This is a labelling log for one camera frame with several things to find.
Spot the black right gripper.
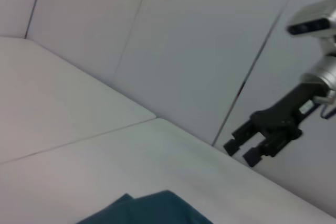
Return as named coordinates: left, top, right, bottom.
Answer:
left=223, top=82, right=328, bottom=168

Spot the teal blue t-shirt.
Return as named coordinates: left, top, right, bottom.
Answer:
left=76, top=189, right=214, bottom=224

